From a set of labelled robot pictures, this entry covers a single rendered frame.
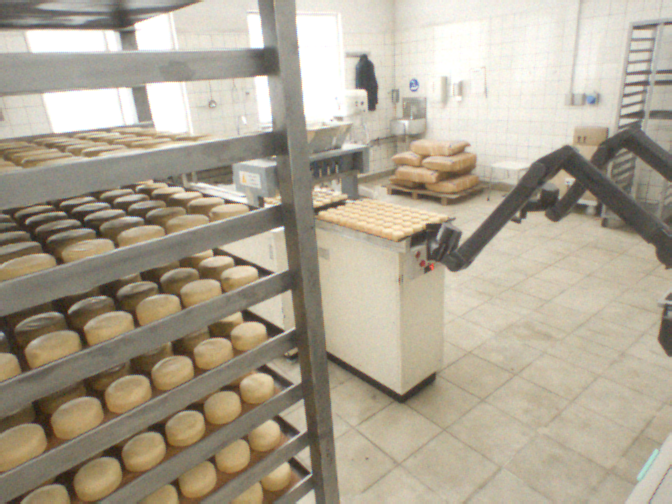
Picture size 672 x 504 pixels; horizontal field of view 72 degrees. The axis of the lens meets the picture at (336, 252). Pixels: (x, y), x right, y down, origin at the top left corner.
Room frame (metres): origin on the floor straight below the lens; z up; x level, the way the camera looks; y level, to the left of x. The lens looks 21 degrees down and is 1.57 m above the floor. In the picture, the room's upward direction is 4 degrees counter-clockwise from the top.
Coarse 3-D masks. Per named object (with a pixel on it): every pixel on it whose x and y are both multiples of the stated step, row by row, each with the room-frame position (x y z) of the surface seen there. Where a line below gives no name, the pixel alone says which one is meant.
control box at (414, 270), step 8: (416, 248) 1.88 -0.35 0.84; (424, 248) 1.91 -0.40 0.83; (408, 256) 1.86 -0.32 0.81; (424, 256) 1.91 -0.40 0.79; (408, 264) 1.87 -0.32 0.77; (416, 264) 1.87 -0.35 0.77; (440, 264) 1.98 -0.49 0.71; (408, 272) 1.87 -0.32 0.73; (416, 272) 1.87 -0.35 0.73; (424, 272) 1.90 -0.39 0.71
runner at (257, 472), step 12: (288, 444) 0.54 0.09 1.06; (300, 444) 0.55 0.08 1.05; (276, 456) 0.52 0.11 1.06; (288, 456) 0.54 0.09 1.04; (252, 468) 0.50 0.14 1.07; (264, 468) 0.51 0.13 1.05; (276, 468) 0.52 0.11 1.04; (240, 480) 0.48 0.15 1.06; (252, 480) 0.49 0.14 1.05; (216, 492) 0.46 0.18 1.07; (228, 492) 0.47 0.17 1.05; (240, 492) 0.48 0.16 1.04
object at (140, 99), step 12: (120, 36) 0.88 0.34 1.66; (132, 36) 0.89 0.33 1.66; (120, 48) 0.88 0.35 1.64; (132, 48) 0.89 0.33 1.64; (132, 96) 0.88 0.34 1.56; (144, 96) 0.89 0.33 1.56; (132, 108) 0.89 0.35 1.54; (144, 108) 0.89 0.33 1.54; (132, 120) 0.90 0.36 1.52; (144, 120) 0.89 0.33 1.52
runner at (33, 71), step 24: (216, 48) 0.52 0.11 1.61; (240, 48) 0.54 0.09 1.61; (0, 72) 0.40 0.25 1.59; (24, 72) 0.41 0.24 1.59; (48, 72) 0.42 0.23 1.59; (72, 72) 0.43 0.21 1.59; (96, 72) 0.44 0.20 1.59; (120, 72) 0.46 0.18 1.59; (144, 72) 0.47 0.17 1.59; (168, 72) 0.49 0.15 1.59; (192, 72) 0.50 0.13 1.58; (216, 72) 0.52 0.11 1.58; (240, 72) 0.54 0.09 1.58; (264, 72) 0.56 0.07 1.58
